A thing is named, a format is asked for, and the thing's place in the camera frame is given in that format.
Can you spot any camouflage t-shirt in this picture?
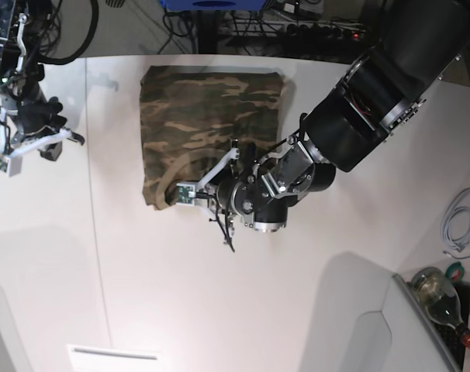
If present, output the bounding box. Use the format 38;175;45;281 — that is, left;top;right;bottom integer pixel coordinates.
140;66;284;210

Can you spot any white coiled cable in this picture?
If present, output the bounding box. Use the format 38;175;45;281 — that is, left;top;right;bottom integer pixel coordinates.
441;183;470;260

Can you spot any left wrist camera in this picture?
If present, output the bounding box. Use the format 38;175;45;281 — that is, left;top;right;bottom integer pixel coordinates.
176;181;198;206

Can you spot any black power strip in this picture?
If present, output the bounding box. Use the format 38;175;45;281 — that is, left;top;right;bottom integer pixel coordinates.
284;23;361;43

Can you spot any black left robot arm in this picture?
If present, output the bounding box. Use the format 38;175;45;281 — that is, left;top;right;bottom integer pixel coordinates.
206;1;470;233

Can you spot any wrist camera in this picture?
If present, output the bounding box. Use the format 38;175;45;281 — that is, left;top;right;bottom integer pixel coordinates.
0;153;22;177
176;181;198;206

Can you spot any green tape roll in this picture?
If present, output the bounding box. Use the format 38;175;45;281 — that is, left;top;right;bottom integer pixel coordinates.
445;261;465;283

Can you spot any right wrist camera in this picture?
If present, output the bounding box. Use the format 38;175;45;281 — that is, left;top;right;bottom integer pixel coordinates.
0;153;22;177

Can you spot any blue box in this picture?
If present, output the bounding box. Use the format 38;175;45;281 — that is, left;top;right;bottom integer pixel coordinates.
160;0;271;12

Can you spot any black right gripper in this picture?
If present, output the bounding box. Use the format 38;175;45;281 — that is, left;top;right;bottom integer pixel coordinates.
8;97;85;158

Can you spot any clear glass bottle red cap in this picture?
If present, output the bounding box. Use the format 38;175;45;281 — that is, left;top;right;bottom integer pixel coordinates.
410;267;470;348

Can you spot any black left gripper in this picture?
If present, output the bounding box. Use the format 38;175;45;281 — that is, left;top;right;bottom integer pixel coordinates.
196;139;289;233

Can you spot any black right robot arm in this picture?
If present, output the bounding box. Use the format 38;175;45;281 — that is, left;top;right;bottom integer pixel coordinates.
0;1;99;166

